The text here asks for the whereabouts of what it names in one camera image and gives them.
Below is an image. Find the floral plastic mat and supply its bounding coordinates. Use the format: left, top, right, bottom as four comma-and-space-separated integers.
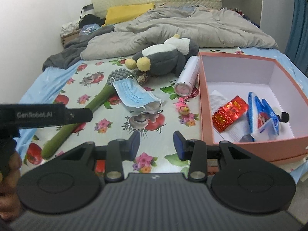
25, 57, 202, 174

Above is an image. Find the person's left hand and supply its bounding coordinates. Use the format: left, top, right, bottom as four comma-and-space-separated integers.
1, 151, 22, 222

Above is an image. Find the red foil snack packet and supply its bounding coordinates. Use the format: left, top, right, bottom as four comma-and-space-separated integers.
212, 95, 249, 133

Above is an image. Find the small panda plush toy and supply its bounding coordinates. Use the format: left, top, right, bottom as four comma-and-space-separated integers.
274, 110, 290, 123

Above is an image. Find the cardboard bedside box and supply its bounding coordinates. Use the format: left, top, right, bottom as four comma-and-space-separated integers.
61, 29, 80, 47

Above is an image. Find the blue curtain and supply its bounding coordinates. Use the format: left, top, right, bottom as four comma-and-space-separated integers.
285, 0, 307, 76

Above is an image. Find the dark grey blanket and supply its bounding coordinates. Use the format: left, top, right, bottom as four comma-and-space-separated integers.
42, 25, 114, 71

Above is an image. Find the grey penguin plush toy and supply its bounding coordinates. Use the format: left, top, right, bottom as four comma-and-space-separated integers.
125, 34, 199, 77

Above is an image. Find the grey wardrobe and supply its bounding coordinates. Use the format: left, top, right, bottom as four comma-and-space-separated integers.
222, 0, 295, 53

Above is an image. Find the light blue bed sheet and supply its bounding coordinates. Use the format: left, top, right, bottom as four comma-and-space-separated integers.
17, 48, 307, 183

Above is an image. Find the white spray can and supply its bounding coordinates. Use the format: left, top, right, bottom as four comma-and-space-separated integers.
174, 56, 200, 97

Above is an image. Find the blue face mask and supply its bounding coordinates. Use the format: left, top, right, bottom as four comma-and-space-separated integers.
110, 75, 162, 113

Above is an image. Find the grey quilt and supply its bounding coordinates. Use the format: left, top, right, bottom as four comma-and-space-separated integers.
80, 6, 278, 60

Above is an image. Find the blue tissue pack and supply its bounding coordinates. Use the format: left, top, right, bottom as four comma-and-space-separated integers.
247, 92, 280, 142

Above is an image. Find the brown snack packet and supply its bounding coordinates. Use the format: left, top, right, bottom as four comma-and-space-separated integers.
135, 70, 151, 85

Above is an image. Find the pink bird toy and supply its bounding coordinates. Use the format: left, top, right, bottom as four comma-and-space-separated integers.
175, 93, 197, 116

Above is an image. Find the orange cardboard box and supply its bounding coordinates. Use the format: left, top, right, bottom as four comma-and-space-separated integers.
198, 52, 307, 164

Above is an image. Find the yellow pillow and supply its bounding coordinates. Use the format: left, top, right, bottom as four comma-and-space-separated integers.
104, 3, 155, 26

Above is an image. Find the green massage hammer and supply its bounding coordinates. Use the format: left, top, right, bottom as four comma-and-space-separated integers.
41, 69, 134, 160

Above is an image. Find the white paper towel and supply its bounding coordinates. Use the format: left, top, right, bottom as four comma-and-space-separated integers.
209, 90, 251, 142

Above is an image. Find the black clothes pile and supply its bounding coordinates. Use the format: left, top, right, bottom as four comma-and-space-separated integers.
79, 14, 105, 29

